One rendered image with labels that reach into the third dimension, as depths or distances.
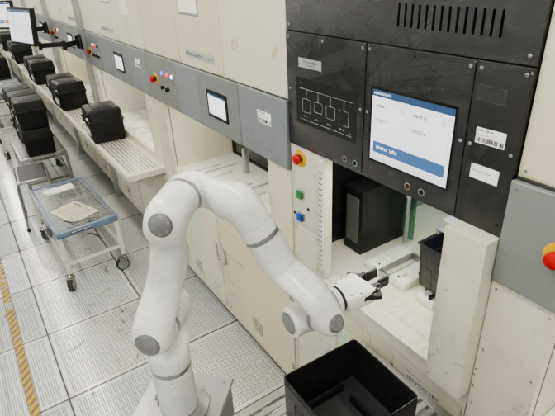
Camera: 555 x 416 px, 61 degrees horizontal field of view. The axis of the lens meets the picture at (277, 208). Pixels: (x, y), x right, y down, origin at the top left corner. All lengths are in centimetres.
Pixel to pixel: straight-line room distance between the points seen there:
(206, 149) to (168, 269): 201
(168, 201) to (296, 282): 36
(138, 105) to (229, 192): 351
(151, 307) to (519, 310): 93
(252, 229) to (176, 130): 201
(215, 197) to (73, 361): 216
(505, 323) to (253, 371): 170
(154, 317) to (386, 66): 91
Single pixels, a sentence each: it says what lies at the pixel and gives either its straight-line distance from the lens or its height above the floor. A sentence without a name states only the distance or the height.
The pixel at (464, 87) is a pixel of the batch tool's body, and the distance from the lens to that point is 120.
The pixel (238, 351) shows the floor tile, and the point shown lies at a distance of 288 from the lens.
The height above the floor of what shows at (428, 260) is 107.
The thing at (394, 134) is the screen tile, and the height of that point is 157.
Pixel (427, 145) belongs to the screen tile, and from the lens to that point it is 130.
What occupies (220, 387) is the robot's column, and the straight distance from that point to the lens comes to 169.
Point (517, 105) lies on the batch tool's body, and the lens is 114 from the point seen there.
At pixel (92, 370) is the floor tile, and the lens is 301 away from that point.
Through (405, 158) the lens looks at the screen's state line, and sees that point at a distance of 136.
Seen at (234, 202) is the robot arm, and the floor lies 153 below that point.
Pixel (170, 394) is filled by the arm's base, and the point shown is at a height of 88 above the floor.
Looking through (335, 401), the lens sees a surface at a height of 77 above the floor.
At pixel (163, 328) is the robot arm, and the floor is 117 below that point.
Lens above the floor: 202
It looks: 28 degrees down
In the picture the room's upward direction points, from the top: 3 degrees counter-clockwise
